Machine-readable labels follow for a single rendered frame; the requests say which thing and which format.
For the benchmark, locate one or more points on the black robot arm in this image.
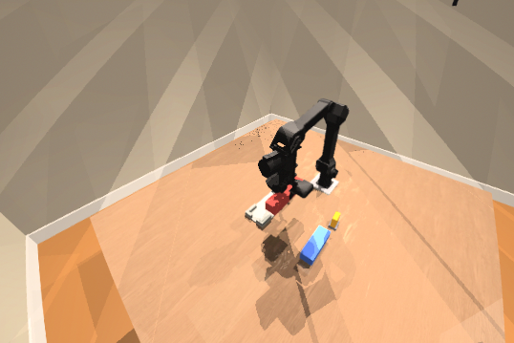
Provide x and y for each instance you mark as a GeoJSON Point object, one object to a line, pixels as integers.
{"type": "Point", "coordinates": [292, 134]}

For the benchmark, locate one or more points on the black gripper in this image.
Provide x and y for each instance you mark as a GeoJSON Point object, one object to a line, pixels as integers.
{"type": "Point", "coordinates": [300, 188]}

